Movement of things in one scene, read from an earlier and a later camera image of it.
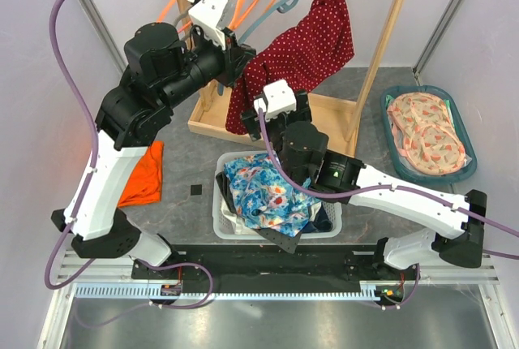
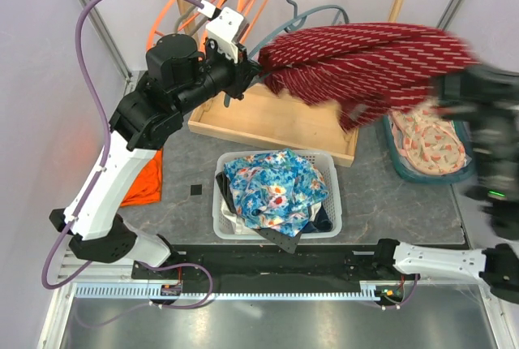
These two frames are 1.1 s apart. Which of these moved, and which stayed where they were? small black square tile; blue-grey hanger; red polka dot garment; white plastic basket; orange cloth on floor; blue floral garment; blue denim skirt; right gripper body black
Moved: right gripper body black; blue-grey hanger; red polka dot garment
Stayed: blue denim skirt; orange cloth on floor; blue floral garment; white plastic basket; small black square tile
